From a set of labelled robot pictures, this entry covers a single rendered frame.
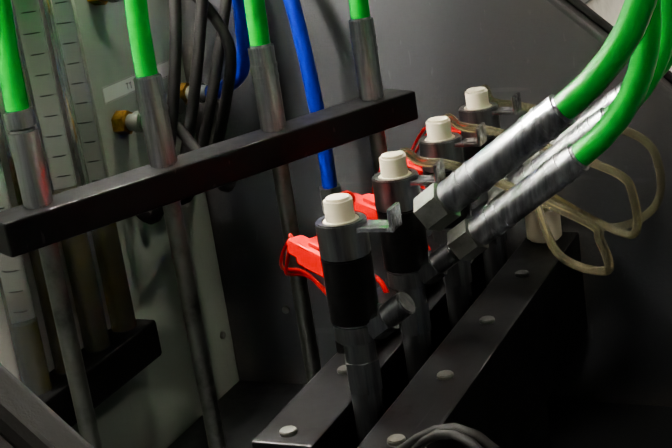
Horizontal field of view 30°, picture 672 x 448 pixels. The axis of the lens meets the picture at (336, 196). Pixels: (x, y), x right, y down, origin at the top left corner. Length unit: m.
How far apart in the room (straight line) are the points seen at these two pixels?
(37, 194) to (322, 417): 0.22
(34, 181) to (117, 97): 0.23
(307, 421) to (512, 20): 0.37
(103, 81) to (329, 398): 0.35
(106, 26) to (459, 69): 0.27
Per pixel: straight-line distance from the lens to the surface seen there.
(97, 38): 0.96
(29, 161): 0.76
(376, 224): 0.67
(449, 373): 0.73
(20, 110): 0.76
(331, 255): 0.67
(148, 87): 0.80
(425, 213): 0.64
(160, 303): 1.03
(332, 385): 0.75
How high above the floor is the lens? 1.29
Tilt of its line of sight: 16 degrees down
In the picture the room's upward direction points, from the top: 9 degrees counter-clockwise
